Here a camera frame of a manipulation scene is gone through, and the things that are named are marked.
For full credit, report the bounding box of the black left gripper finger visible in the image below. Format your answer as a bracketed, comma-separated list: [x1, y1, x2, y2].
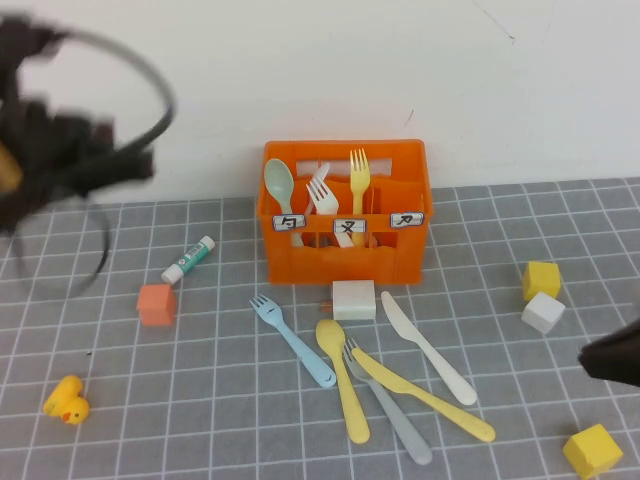
[116, 164, 156, 189]
[113, 147, 156, 170]

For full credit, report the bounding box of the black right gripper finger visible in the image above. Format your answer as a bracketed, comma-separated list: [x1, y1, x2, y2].
[576, 338, 602, 380]

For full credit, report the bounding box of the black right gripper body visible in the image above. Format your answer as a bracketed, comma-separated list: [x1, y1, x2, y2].
[598, 317, 640, 390]

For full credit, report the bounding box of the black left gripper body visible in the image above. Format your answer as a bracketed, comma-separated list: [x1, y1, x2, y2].
[22, 113, 122, 201]

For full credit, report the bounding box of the pale green plastic spoon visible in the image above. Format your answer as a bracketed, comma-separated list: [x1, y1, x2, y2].
[263, 158, 297, 217]

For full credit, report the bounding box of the yellow plastic knife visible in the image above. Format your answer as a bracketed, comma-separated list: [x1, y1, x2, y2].
[351, 347, 497, 443]

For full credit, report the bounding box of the white plastic knife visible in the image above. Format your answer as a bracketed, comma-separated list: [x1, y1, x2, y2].
[380, 290, 478, 406]

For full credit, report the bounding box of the grey plastic fork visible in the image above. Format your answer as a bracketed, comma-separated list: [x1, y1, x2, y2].
[342, 338, 434, 465]

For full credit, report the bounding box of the orange plastic cutlery holder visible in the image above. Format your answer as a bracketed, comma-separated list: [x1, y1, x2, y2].
[255, 139, 432, 286]

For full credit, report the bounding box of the white foam cube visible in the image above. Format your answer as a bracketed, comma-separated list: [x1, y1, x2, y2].
[521, 292, 567, 335]

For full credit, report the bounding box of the yellow foam cube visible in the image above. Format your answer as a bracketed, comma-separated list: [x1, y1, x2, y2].
[522, 260, 561, 302]
[562, 423, 625, 480]

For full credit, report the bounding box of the green white glue stick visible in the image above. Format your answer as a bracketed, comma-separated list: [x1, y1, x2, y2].
[160, 235, 216, 285]

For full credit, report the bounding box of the orange foam block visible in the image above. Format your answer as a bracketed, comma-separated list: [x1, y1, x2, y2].
[136, 283, 177, 327]

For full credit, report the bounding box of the paper label spoon character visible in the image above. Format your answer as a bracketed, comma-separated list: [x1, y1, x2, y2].
[272, 214, 306, 234]

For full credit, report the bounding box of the white fork in crate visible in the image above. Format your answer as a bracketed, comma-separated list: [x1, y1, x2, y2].
[294, 163, 331, 247]

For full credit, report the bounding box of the paper label fork character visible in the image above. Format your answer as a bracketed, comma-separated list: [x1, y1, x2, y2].
[332, 217, 367, 235]

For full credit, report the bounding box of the yellow plastic fork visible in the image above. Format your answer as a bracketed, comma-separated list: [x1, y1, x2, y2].
[348, 148, 370, 249]

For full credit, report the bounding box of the yellow rubber duck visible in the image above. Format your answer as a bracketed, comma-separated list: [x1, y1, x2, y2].
[42, 374, 91, 426]

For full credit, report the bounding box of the light blue plastic fork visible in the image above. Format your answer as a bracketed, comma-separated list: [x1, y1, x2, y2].
[249, 294, 337, 389]

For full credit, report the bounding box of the white eraser block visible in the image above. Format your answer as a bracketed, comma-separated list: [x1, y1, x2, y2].
[319, 279, 377, 321]

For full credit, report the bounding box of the yellow plastic spoon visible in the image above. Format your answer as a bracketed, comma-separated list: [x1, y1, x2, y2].
[314, 318, 371, 444]

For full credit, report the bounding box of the black left camera cable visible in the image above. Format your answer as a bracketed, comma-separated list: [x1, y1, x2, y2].
[9, 27, 178, 296]

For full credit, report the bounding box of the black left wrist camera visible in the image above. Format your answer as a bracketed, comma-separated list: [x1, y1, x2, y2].
[0, 14, 71, 57]

